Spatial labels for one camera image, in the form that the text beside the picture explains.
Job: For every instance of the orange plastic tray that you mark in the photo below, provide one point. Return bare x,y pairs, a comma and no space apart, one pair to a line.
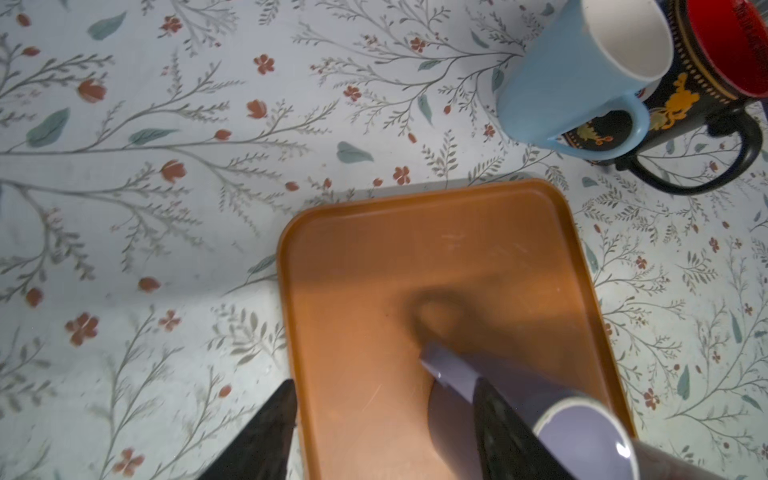
496,269

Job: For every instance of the purple mug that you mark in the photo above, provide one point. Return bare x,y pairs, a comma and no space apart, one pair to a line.
579,431

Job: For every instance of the black skull pattern mug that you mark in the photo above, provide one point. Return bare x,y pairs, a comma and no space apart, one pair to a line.
719,67

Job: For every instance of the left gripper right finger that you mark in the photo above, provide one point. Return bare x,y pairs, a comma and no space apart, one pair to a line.
507,447

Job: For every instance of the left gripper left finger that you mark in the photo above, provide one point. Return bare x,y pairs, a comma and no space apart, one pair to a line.
261,449

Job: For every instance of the light blue mug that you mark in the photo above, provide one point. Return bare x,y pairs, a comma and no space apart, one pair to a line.
590,60

